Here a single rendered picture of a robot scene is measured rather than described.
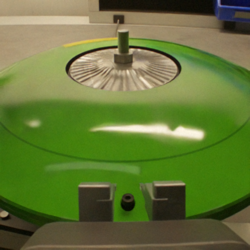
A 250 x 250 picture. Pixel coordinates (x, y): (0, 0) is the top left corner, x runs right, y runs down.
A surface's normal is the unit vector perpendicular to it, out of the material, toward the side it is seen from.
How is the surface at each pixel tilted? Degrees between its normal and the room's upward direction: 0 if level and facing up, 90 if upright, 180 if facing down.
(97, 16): 90
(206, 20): 90
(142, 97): 5
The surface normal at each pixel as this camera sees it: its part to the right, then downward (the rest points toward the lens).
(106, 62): -0.19, -0.79
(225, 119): 0.21, -0.68
